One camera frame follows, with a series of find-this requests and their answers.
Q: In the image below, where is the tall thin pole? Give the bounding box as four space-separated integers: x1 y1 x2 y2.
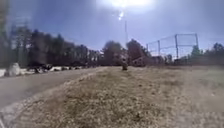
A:
121 19 130 71

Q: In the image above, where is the dry grass ground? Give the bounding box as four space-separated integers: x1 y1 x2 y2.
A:
13 65 224 128

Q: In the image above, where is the row of dark trees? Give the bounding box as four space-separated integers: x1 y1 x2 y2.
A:
0 28 224 68

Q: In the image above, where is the grey asphalt road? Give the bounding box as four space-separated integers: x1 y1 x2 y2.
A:
0 66 104 109

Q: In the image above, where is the pale boulder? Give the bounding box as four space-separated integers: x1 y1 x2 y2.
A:
7 62 23 78

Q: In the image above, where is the pale kerb strip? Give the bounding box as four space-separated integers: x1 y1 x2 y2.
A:
0 67 108 128

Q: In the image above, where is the tall chain-link fence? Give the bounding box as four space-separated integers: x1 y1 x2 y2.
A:
145 32 200 62

